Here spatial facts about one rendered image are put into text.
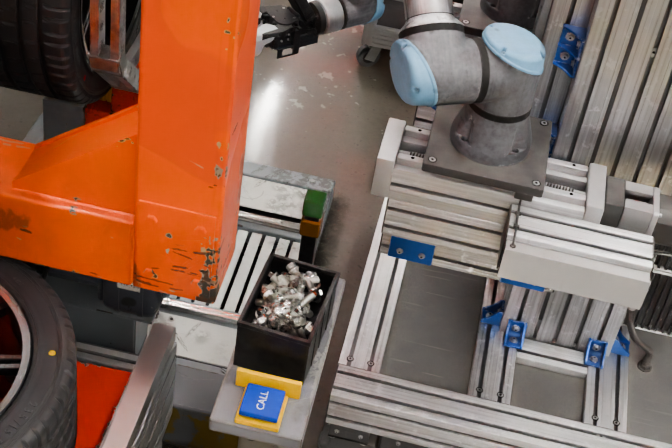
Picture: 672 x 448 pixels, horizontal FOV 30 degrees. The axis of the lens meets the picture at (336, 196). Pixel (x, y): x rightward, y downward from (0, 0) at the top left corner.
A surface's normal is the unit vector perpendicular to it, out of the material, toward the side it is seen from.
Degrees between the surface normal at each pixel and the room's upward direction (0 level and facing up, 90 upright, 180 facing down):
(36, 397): 0
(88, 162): 90
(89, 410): 0
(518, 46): 7
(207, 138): 90
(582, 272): 90
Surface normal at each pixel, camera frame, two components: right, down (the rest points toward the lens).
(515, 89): 0.25, 0.65
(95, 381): 0.13, -0.76
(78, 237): -0.18, 0.62
